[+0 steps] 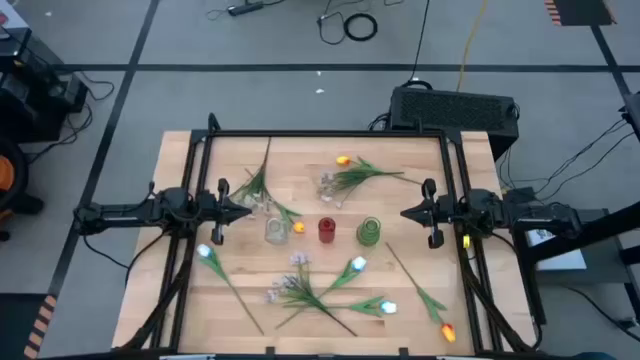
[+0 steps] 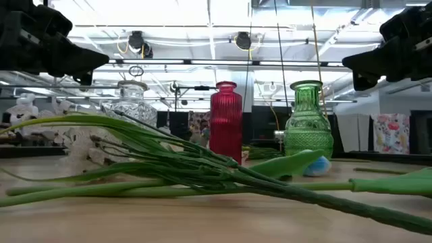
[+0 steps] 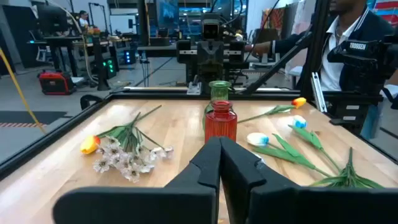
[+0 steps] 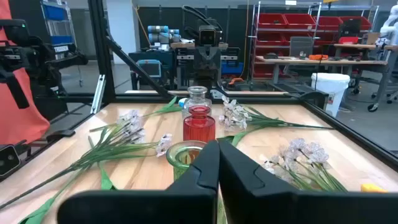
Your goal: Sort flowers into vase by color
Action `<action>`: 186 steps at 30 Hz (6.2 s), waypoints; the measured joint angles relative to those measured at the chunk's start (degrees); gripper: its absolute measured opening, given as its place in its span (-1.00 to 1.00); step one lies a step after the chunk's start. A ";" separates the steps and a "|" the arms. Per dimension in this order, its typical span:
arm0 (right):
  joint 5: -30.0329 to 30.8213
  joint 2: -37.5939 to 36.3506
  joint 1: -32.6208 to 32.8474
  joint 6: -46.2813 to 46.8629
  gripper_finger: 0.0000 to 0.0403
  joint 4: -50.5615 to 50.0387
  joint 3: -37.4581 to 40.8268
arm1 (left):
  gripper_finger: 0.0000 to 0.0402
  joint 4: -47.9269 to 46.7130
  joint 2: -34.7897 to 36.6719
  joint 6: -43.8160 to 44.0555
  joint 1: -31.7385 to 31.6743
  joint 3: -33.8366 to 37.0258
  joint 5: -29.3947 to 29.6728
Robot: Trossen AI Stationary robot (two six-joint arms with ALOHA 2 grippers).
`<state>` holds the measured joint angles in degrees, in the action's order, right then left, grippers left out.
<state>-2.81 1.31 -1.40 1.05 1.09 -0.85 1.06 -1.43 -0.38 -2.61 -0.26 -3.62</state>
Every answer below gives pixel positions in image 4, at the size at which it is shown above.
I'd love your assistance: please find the white artificial flower bunch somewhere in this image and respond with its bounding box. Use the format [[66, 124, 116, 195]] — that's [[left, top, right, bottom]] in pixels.
[[259, 138, 348, 192], [218, 95, 335, 132], [0, 108, 174, 211]]

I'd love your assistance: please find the blue teach pendant screen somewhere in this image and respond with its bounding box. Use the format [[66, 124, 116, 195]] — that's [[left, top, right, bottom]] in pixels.
[[136, 58, 163, 78]]

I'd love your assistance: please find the black metal table frame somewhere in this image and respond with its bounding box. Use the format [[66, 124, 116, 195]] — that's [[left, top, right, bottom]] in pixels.
[[0, 0, 398, 183]]

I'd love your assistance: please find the metal shelf rack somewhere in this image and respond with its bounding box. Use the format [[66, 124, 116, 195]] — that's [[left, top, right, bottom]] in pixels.
[[250, 1, 380, 82]]

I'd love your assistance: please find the red ribbed glass vase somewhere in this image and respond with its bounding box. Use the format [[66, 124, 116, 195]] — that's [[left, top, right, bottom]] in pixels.
[[182, 105, 216, 144]]

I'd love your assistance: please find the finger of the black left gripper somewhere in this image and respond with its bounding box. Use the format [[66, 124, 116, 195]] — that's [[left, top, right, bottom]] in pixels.
[[207, 47, 223, 91], [193, 47, 208, 91]]

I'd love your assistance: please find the white plastic bucket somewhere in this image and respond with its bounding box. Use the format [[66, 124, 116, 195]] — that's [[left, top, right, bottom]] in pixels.
[[310, 72, 351, 118]]

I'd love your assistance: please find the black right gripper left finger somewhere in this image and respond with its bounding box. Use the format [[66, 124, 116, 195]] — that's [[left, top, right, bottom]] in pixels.
[[57, 139, 221, 224]]

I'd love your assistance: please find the silver aluminium bar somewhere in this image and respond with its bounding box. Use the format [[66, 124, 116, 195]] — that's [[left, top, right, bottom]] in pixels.
[[90, 74, 106, 114]]

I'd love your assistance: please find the green glass vase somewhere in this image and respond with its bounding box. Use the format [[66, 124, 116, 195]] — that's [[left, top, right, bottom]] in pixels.
[[165, 140, 208, 182]]

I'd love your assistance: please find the wooden workbench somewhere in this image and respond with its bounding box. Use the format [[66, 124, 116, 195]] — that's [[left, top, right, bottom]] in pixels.
[[254, 55, 393, 108]]

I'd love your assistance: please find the white humanoid robot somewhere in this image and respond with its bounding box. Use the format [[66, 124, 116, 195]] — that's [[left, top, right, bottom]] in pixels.
[[374, 4, 398, 47]]

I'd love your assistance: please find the red plastic bin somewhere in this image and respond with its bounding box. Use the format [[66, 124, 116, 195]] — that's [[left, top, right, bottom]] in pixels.
[[257, 12, 287, 29], [253, 63, 274, 78], [256, 32, 285, 47], [284, 13, 317, 30], [340, 16, 373, 31], [338, 36, 359, 45], [315, 16, 344, 31]]

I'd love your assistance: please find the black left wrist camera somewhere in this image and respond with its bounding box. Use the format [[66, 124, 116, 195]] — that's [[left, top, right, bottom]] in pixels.
[[198, 25, 218, 47]]

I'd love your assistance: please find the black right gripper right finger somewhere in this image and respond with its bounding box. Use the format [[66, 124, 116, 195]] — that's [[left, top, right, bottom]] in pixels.
[[218, 139, 398, 224]]

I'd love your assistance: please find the black depth camera box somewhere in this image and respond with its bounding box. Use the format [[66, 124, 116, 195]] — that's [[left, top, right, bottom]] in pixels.
[[0, 144, 22, 179]]

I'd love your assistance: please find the shelf with blue bins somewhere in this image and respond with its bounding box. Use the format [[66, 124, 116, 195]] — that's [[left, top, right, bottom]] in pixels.
[[39, 0, 78, 60]]

